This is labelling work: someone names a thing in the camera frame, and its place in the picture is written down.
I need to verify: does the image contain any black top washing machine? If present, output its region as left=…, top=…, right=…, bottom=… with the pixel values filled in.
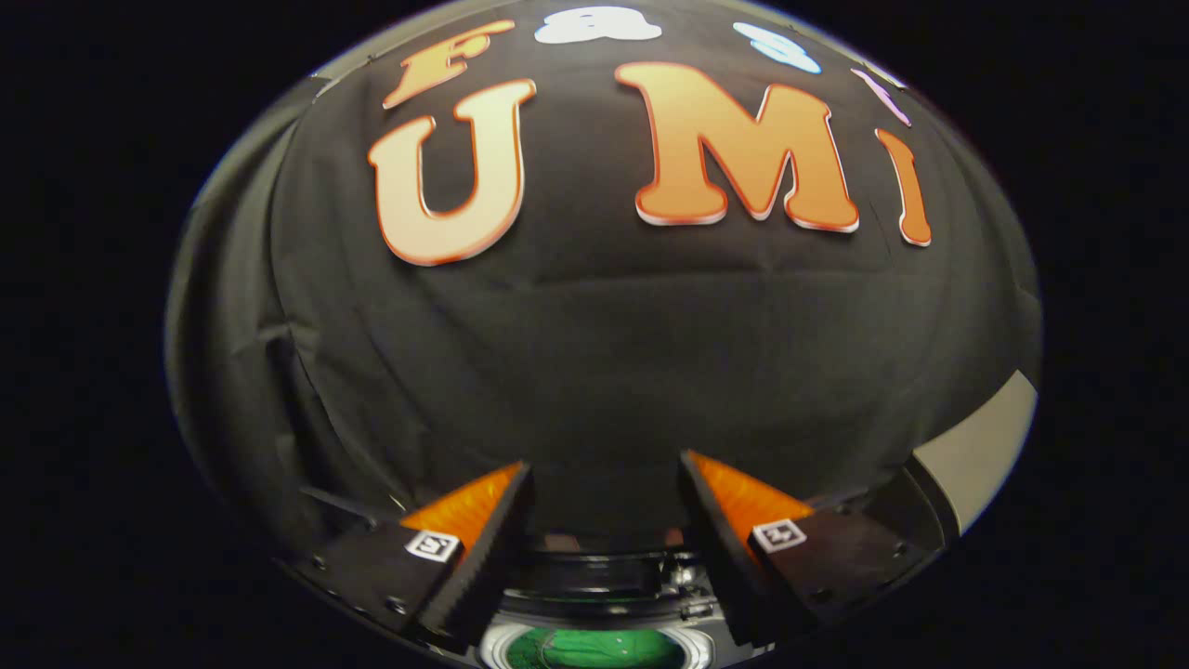
left=478, top=530, right=735, bottom=669

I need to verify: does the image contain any green polo shirt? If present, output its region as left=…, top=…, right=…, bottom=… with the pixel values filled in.
left=506, top=629, right=688, bottom=669

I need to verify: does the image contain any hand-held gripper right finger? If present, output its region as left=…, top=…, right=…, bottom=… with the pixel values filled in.
left=678, top=450, right=930, bottom=649

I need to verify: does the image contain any black backdrop cloth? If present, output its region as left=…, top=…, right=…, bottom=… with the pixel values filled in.
left=165, top=0, right=1041, bottom=558

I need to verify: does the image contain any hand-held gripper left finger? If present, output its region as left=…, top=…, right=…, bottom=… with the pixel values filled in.
left=283, top=460, right=538, bottom=656

